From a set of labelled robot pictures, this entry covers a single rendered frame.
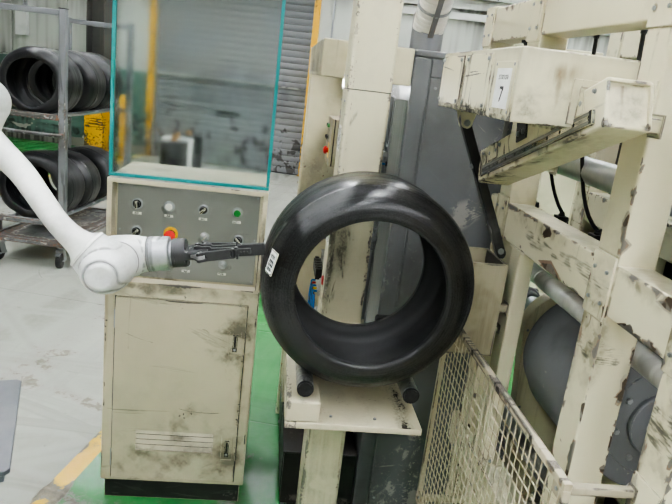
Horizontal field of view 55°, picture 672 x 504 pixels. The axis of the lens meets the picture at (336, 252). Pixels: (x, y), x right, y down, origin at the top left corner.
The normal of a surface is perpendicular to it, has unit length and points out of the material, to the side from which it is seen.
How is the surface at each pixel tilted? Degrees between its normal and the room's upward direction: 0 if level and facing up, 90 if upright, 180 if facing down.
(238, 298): 90
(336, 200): 49
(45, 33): 90
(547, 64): 90
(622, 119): 72
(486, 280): 90
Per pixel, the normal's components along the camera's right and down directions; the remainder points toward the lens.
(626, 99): 0.11, -0.04
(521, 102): 0.08, 0.27
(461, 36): -0.14, 0.25
